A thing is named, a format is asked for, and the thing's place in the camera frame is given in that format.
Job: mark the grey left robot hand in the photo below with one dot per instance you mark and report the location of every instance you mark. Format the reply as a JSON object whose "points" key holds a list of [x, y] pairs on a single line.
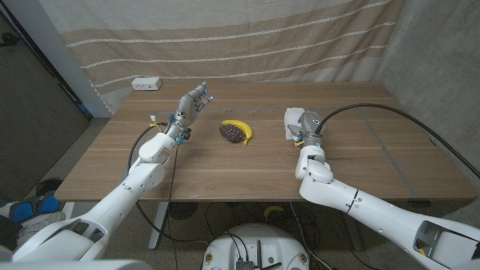
{"points": [[186, 108]]}

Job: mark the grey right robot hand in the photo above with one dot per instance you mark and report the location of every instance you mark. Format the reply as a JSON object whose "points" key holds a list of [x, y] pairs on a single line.
{"points": [[311, 125]]}

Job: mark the white cloth napkin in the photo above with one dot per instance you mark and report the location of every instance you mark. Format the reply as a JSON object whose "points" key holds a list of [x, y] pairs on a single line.
{"points": [[290, 115]]}

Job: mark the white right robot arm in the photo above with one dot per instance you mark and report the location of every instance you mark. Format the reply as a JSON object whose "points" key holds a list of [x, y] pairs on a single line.
{"points": [[375, 213]]}

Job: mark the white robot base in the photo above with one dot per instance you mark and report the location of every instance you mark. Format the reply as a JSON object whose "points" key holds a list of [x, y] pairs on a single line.
{"points": [[262, 240]]}

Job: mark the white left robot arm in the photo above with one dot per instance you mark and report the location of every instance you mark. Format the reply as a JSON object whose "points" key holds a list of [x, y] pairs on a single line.
{"points": [[120, 195]]}

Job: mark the purple toy grapes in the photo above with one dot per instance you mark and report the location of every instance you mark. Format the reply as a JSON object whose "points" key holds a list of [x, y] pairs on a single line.
{"points": [[231, 133]]}

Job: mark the yellow banana on floor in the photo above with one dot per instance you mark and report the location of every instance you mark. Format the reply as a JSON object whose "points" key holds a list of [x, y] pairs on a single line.
{"points": [[272, 209]]}

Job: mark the white power strip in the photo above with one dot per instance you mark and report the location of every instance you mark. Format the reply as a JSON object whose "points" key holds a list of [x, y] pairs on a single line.
{"points": [[146, 83]]}

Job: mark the beige striped curtain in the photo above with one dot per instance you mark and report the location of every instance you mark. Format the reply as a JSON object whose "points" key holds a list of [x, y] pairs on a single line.
{"points": [[225, 48]]}

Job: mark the black round floor fan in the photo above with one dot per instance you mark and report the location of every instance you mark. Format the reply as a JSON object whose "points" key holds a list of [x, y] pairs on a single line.
{"points": [[183, 210]]}

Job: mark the white table leg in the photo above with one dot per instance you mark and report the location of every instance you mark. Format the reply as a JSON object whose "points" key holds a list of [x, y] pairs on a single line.
{"points": [[157, 225], [354, 236]]}

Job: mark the grey sneaker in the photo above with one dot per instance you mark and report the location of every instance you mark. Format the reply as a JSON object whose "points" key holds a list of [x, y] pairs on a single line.
{"points": [[37, 225]]}

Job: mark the white robot torso edge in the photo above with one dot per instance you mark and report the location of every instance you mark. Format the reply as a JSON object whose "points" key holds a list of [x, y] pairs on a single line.
{"points": [[75, 265]]}

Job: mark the blue and black shoe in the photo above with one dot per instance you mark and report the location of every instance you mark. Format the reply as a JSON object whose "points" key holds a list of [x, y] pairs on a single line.
{"points": [[22, 212]]}

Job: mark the white door frame post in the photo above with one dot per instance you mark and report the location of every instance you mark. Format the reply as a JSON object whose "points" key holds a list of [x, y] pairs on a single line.
{"points": [[56, 48]]}

